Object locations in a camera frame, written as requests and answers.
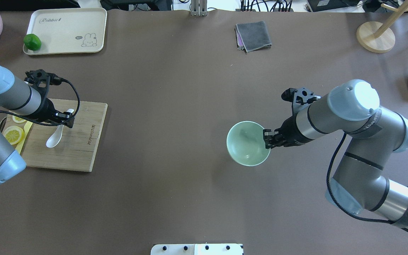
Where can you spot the green lime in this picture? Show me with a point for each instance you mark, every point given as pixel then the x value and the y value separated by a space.
pixel 32 42

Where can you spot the metal bracket post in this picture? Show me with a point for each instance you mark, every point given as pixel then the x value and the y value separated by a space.
pixel 199 7

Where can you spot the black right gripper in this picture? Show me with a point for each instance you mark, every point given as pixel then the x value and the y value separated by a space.
pixel 289 131

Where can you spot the folded grey cloth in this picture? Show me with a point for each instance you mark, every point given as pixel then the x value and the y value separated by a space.
pixel 252 36

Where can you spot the white ceramic spoon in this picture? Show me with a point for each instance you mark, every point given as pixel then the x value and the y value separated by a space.
pixel 55 138

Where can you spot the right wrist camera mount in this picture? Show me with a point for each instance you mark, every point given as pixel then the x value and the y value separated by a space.
pixel 299 98

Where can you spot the mint green bowl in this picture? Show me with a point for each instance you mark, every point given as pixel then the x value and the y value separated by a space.
pixel 245 144

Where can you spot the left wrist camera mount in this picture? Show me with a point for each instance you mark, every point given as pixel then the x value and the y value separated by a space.
pixel 41 80

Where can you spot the wooden stand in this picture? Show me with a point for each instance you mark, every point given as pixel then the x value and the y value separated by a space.
pixel 377 37

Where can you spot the lemon slice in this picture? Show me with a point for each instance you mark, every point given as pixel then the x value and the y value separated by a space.
pixel 13 134
pixel 17 119

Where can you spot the upper lemon slice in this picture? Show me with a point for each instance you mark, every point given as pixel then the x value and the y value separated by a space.
pixel 17 119

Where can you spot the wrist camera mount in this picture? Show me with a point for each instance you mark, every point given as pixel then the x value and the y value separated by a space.
pixel 41 80
pixel 299 98

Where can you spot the yellow knife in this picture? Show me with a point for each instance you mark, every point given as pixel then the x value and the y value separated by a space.
pixel 24 136

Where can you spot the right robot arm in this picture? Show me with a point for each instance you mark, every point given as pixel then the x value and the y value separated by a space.
pixel 372 134

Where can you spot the cream rabbit tray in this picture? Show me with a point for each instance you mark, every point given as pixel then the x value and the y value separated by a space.
pixel 68 30

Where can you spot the bamboo cutting board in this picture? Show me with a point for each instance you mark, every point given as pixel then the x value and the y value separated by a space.
pixel 78 146

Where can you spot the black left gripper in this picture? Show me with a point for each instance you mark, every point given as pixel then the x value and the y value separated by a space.
pixel 47 110

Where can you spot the white control box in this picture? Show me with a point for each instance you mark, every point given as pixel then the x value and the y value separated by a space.
pixel 198 249

